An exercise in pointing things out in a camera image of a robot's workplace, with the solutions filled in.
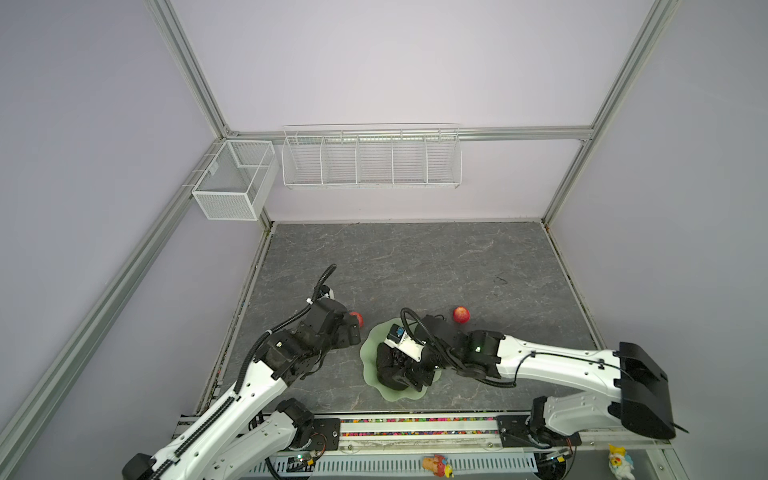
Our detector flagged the white mesh box basket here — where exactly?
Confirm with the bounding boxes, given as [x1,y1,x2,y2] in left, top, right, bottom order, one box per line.
[192,140,279,221]

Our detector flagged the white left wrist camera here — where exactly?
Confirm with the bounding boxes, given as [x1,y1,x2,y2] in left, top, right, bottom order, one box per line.
[315,285,334,299]

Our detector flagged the red fake peach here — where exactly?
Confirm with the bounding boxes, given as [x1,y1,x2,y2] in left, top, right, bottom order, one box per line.
[452,306,471,324]

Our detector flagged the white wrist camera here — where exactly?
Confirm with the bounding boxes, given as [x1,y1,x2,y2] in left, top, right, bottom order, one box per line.
[384,324,425,362]
[315,285,334,299]

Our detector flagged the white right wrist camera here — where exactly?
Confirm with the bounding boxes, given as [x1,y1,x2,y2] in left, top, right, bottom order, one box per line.
[384,324,425,362]

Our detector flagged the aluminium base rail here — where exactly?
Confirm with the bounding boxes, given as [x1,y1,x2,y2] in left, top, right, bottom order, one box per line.
[173,411,673,457]

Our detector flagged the white wire wall rack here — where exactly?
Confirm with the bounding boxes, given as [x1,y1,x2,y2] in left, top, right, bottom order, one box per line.
[282,123,463,189]

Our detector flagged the colourful toy figure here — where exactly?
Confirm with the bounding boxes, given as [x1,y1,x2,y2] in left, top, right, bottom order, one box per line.
[421,455,454,478]

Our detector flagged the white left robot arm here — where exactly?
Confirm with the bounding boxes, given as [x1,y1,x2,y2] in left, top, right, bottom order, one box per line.
[122,265,360,479]

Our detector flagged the white yellow toy figure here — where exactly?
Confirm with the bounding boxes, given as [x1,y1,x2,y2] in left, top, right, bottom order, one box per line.
[609,445,636,480]

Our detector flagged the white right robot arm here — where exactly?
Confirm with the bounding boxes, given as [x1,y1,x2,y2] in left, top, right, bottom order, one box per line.
[376,308,682,448]

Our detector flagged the green wavy fruit bowl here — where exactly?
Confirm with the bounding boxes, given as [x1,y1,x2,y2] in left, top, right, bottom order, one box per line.
[360,319,442,402]

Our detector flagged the red fake apple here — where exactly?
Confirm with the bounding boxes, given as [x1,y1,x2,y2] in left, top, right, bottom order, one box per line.
[349,311,364,329]

